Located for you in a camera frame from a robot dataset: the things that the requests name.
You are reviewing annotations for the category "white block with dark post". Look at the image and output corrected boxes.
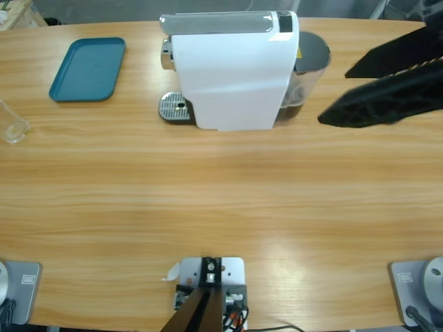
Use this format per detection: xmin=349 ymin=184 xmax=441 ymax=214
xmin=161 ymin=255 xmax=249 ymax=332

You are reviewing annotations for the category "black and orange cable bundle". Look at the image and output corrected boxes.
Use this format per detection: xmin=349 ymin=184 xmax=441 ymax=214
xmin=221 ymin=304 xmax=250 ymax=331

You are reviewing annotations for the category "metal drip tray grille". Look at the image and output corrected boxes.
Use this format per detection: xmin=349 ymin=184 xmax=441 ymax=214
xmin=158 ymin=91 xmax=197 ymax=126

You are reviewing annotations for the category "black cable under table edge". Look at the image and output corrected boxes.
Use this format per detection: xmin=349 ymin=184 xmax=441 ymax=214
xmin=247 ymin=324 xmax=307 ymax=332

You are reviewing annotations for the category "black base cable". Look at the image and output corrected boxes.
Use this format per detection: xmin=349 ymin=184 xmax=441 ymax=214
xmin=0 ymin=299 xmax=17 ymax=325
xmin=404 ymin=306 xmax=437 ymax=332

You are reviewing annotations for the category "white capsule coffee machine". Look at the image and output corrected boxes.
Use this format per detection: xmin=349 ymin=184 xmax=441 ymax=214
xmin=158 ymin=10 xmax=300 ymax=133

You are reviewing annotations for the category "teal plastic tray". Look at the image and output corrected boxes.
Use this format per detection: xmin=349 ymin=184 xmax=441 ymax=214
xmin=48 ymin=37 xmax=127 ymax=104

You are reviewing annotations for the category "grey translucent bin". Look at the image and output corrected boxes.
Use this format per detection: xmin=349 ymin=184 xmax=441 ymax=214
xmin=419 ymin=0 xmax=443 ymax=13

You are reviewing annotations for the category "clear water tank black lid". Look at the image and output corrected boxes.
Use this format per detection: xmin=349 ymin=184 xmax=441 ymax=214
xmin=275 ymin=30 xmax=332 ymax=127

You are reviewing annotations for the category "arm grey base plate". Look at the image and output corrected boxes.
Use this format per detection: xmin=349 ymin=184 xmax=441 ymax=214
xmin=0 ymin=259 xmax=44 ymax=326
xmin=387 ymin=255 xmax=443 ymax=328

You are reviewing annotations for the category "white frame leg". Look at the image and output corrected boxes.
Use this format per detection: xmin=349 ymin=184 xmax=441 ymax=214
xmin=368 ymin=0 xmax=394 ymax=20

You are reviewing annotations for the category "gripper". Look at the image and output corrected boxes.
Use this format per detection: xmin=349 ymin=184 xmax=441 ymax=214
xmin=317 ymin=6 xmax=443 ymax=129

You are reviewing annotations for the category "clear glass cup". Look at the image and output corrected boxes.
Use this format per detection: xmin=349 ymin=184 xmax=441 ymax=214
xmin=0 ymin=99 xmax=33 ymax=145

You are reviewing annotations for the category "white paper tag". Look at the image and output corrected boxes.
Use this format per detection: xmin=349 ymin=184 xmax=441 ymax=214
xmin=161 ymin=261 xmax=181 ymax=282

